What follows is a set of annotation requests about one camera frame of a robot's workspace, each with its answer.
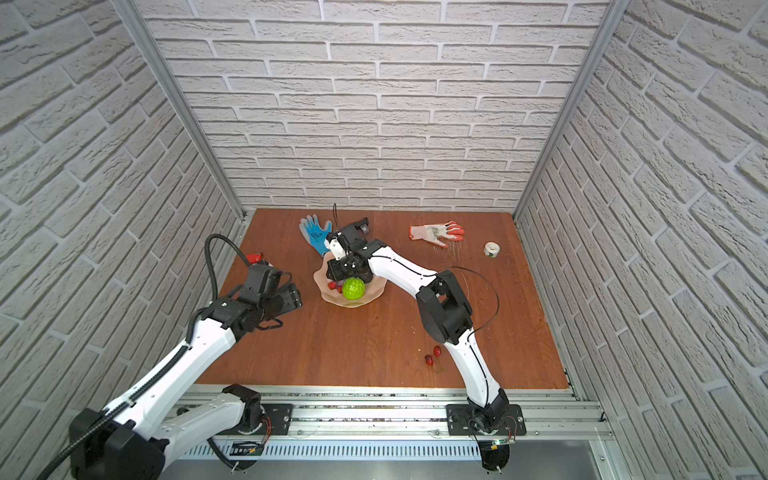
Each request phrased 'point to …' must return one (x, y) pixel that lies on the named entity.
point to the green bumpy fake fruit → (353, 288)
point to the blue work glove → (314, 234)
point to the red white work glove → (434, 232)
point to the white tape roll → (491, 249)
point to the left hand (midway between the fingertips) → (291, 292)
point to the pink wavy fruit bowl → (373, 287)
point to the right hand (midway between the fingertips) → (330, 271)
